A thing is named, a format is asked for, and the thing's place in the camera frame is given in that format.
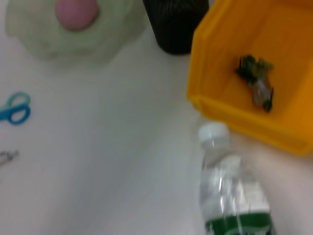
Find yellow plastic storage bin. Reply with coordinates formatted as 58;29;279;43
187;0;313;156

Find silver ballpoint pen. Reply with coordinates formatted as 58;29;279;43
0;149;20;166

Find green translucent plastic fruit plate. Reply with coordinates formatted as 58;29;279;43
4;0;145;64

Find blue capped scissors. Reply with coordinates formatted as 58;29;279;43
0;91;31;125

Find black mesh cylinder bin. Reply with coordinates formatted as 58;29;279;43
143;0;210;55

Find clear water bottle green label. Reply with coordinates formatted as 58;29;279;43
198;123;276;235

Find pink toy peach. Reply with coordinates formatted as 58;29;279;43
55;0;100;31

